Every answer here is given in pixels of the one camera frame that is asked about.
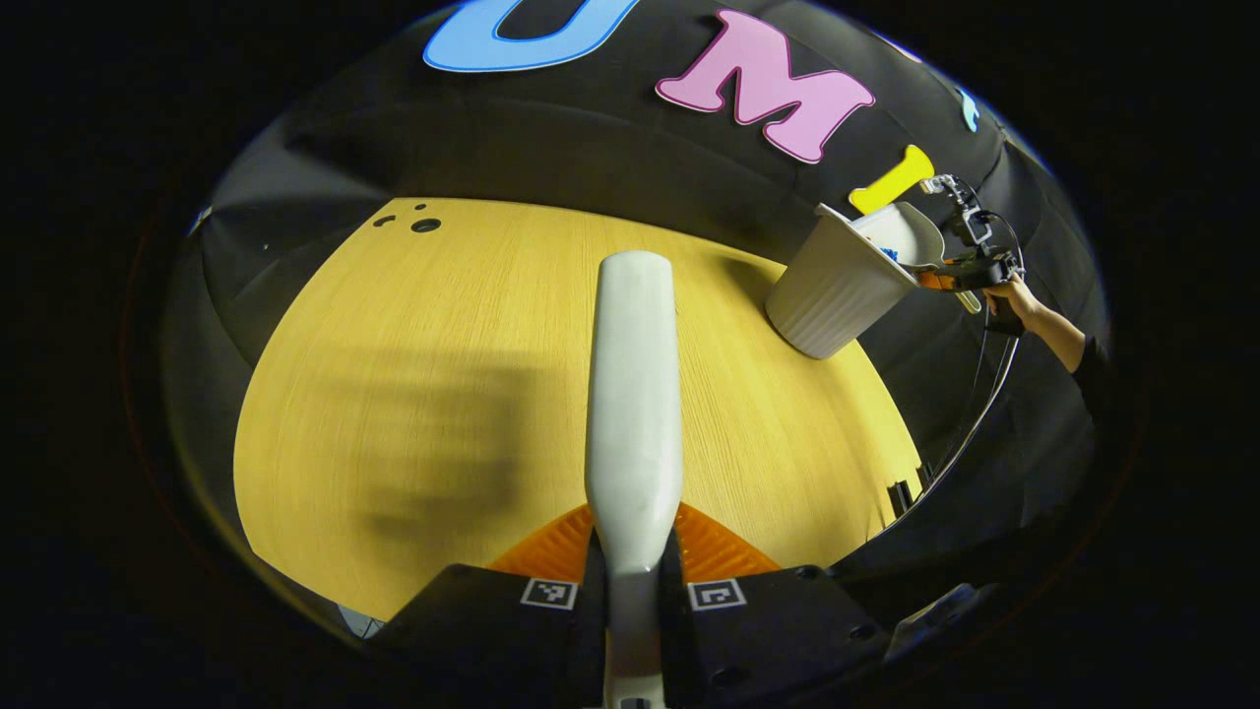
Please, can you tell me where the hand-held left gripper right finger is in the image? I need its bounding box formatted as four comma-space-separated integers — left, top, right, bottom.
658, 500, 892, 709

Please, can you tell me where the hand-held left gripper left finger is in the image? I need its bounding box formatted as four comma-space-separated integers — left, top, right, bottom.
379, 502, 606, 709

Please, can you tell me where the white dustpan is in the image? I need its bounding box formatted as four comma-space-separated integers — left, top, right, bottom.
851, 202, 983, 314

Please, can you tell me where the white ribbed garbage bin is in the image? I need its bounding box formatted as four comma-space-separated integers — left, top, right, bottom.
765, 204, 923, 360

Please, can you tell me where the small white broom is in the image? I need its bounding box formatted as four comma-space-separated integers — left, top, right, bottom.
585, 250, 684, 709

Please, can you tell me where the wooden desktop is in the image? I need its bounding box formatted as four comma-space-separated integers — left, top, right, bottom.
233, 197, 926, 621

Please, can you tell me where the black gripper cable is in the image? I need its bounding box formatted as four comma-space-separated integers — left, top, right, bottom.
920, 210, 1027, 498

